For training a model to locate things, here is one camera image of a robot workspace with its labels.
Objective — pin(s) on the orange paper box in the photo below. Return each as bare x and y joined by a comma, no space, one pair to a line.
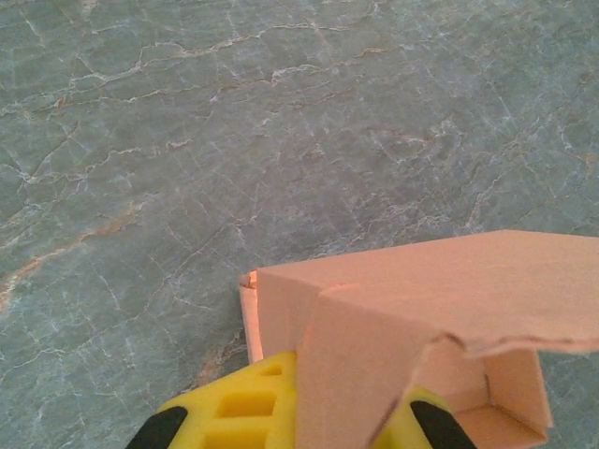
421,290

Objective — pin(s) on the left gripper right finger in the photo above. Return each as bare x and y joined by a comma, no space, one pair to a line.
435,425

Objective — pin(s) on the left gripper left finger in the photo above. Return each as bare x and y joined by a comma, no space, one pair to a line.
210,421

